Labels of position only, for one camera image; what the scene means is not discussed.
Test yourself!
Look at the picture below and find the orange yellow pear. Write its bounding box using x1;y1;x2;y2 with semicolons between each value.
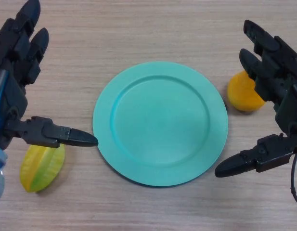
227;70;266;112

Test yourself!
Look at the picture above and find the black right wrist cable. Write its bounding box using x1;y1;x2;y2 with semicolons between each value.
289;153;297;209

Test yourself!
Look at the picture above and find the yellow green starfruit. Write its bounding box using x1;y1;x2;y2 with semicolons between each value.
20;143;66;193

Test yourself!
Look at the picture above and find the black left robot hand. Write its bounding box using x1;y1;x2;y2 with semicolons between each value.
0;0;99;151

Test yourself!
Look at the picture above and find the green round plate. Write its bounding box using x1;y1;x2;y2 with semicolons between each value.
92;61;229;188

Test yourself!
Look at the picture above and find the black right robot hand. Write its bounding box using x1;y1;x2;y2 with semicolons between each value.
215;19;297;178

